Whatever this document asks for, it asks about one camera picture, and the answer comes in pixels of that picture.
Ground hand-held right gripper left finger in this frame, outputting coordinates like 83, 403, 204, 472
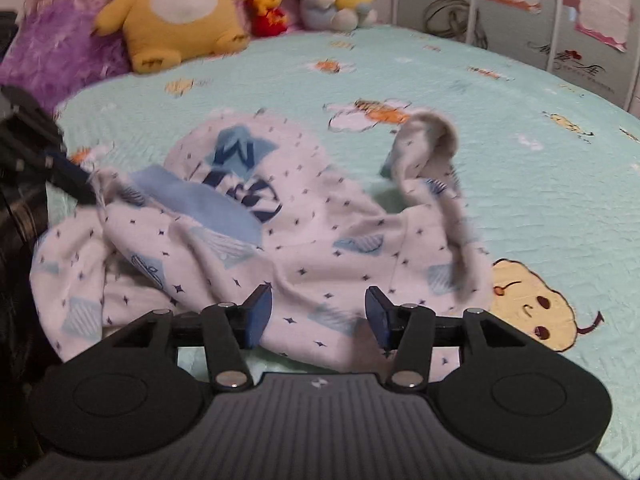
102, 284, 273, 392

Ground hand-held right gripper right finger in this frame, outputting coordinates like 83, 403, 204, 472
365, 286, 538, 392

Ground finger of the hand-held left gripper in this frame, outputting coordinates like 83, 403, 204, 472
0, 85, 97, 206

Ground white blue-patterned long-sleeve shirt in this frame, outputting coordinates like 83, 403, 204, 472
29, 107, 493, 386

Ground purple fluffy pillow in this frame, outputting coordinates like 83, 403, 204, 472
0, 0, 132, 97

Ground yellow plush toy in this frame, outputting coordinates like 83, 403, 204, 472
95, 0, 257, 74

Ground mint quilted bee-print bedspread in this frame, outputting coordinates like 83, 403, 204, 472
47, 25, 640, 480

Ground red plush toy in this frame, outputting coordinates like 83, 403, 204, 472
244, 0, 290, 38

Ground grey coiled hoops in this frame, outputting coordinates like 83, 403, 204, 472
424, 0, 488, 50

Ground sliding-door wardrobe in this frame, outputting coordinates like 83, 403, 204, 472
392, 0, 640, 116

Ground pink-bordered poster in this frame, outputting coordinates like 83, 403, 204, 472
575, 0, 633, 52

